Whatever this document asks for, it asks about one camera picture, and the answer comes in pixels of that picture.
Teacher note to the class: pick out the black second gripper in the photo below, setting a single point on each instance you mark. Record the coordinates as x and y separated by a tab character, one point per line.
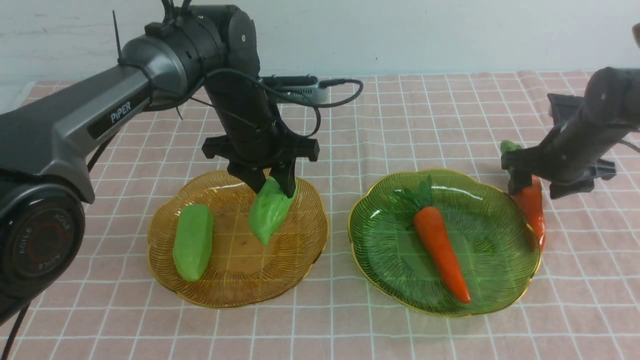
570	161

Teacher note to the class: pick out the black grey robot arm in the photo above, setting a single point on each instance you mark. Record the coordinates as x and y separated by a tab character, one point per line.
45	180

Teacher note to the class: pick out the green toy cucumber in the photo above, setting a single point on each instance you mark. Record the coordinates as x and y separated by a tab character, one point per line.
193	241
269	210

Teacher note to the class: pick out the pink checked tablecloth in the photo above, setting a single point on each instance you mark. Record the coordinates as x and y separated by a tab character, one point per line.
582	305

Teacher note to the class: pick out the green plastic plate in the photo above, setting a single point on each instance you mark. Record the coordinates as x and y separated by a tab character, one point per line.
496	248

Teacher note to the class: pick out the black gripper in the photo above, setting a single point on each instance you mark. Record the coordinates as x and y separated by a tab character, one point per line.
250	152

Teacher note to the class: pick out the black second robot arm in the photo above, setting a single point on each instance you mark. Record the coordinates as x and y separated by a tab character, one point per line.
585	128

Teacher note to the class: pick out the amber plastic plate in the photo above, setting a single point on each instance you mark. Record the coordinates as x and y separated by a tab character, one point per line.
240	271

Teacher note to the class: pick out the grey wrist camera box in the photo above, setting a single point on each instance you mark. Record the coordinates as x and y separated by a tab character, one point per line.
301	87

